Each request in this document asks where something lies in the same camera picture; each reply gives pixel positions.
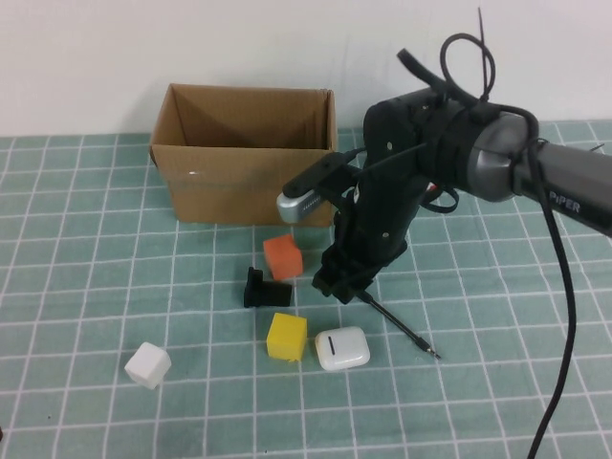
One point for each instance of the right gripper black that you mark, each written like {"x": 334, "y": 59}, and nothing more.
{"x": 378, "y": 229}

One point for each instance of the black pen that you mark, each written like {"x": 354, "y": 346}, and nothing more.
{"x": 401, "y": 326}

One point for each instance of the orange foam block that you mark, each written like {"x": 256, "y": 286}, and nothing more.
{"x": 283, "y": 258}

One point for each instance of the white earbuds case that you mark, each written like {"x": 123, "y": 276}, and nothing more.
{"x": 342, "y": 349}

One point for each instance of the yellow foam block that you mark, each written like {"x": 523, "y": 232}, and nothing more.
{"x": 287, "y": 337}

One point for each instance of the brown cardboard box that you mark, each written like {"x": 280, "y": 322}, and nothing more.
{"x": 229, "y": 186}

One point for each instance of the green grid table mat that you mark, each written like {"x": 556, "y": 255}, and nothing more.
{"x": 143, "y": 287}

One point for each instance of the white foam block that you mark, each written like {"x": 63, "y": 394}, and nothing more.
{"x": 148, "y": 365}

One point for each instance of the black zip tie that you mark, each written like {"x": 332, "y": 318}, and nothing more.
{"x": 482, "y": 52}

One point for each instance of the black plastic bracket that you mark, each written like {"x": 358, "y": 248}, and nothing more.
{"x": 268, "y": 294}

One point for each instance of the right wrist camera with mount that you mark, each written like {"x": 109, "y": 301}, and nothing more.
{"x": 301, "y": 205}

